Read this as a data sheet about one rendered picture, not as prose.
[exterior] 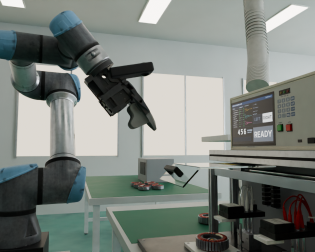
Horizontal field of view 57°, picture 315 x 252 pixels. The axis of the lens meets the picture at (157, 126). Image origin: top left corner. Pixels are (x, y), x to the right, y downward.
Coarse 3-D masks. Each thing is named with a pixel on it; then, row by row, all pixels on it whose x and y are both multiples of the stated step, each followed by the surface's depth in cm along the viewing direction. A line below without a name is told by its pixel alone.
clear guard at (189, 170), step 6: (216, 162) 115; (222, 162) 115; (228, 162) 115; (234, 162) 115; (180, 168) 99; (186, 168) 95; (192, 168) 91; (198, 168) 87; (168, 174) 104; (174, 174) 99; (186, 174) 91; (192, 174) 87; (168, 180) 99; (174, 180) 94; (180, 180) 90; (186, 180) 87; (180, 186) 87
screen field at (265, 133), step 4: (256, 128) 99; (260, 128) 96; (264, 128) 94; (268, 128) 92; (272, 128) 91; (256, 132) 98; (260, 132) 96; (264, 132) 94; (268, 132) 92; (272, 132) 91; (256, 136) 98; (260, 136) 96; (264, 136) 94; (268, 136) 92; (272, 136) 90; (256, 140) 98; (260, 140) 96; (264, 140) 94; (268, 140) 92; (272, 140) 90
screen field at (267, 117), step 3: (258, 114) 98; (261, 114) 96; (264, 114) 95; (267, 114) 93; (270, 114) 92; (255, 117) 99; (258, 117) 98; (261, 117) 96; (264, 117) 95; (267, 117) 93; (270, 117) 92; (255, 120) 99; (258, 120) 98; (261, 120) 96; (264, 120) 94; (267, 120) 93; (270, 120) 92
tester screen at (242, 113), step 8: (264, 96) 95; (240, 104) 108; (248, 104) 103; (256, 104) 99; (264, 104) 95; (272, 104) 91; (232, 112) 114; (240, 112) 108; (248, 112) 103; (256, 112) 99; (264, 112) 95; (272, 112) 91; (232, 120) 114; (240, 120) 108; (248, 120) 103; (272, 120) 91; (232, 128) 114; (240, 128) 108; (248, 128) 103; (232, 136) 113; (240, 136) 108
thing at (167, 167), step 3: (165, 165) 102; (168, 165) 99; (171, 165) 97; (165, 168) 100; (168, 168) 97; (171, 168) 94; (174, 168) 92; (177, 168) 92; (168, 171) 101; (171, 171) 101; (174, 171) 92; (177, 171) 92; (180, 171) 92; (177, 174) 92; (180, 174) 92
